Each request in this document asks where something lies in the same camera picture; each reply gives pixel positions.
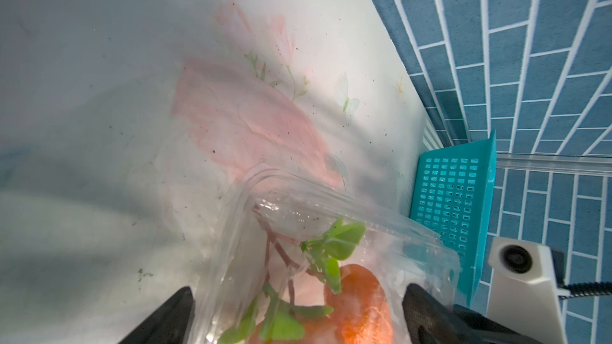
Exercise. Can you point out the teal plastic basket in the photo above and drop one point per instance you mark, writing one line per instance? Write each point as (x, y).
(453, 192)

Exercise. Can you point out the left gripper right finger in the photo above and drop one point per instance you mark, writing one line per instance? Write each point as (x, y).
(428, 321)

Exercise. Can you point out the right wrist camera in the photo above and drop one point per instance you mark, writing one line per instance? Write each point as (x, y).
(527, 283)

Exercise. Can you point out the clear clamshell container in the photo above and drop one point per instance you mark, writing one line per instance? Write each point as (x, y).
(284, 239)

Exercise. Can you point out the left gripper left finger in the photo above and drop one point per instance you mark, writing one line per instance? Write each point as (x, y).
(170, 323)

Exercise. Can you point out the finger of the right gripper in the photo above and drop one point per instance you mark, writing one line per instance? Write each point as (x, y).
(488, 330)

